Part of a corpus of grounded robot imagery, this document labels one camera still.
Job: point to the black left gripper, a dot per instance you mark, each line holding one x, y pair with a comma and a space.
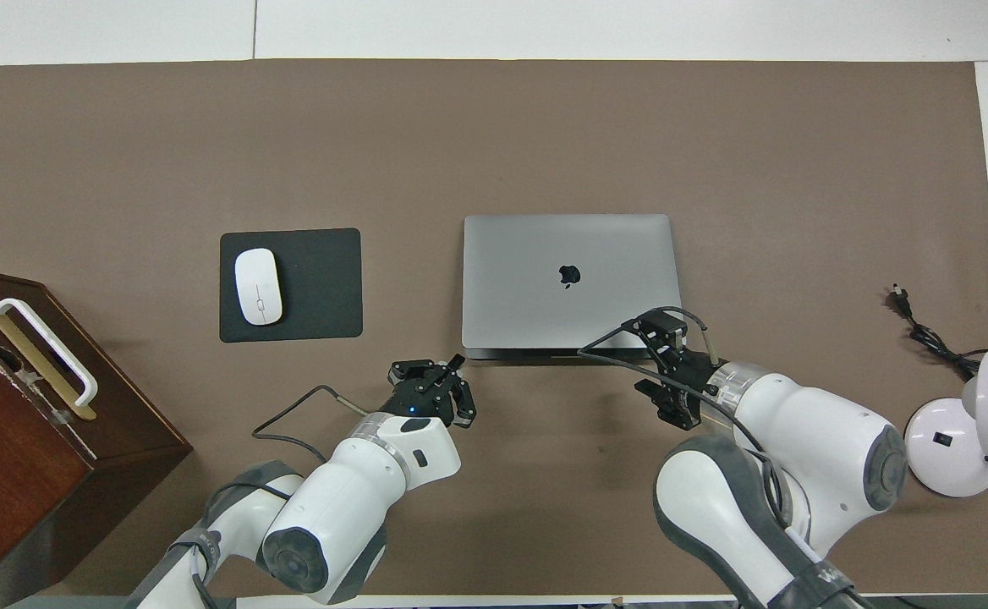
426, 397

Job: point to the silver grey laptop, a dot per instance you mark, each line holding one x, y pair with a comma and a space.
528, 279

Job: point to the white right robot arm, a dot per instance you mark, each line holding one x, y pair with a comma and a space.
798, 440

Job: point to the brown table mat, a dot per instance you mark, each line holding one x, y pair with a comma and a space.
545, 127

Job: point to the white desk lamp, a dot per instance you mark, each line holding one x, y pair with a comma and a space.
946, 448

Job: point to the dark brown wooden box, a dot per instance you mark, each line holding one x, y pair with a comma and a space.
12, 474

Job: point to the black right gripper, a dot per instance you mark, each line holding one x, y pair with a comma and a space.
687, 372

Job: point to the white computer mouse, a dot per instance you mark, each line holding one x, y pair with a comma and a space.
258, 286

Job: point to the black mouse pad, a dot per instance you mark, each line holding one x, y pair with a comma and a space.
325, 288

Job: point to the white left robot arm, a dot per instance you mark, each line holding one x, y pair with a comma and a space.
350, 482

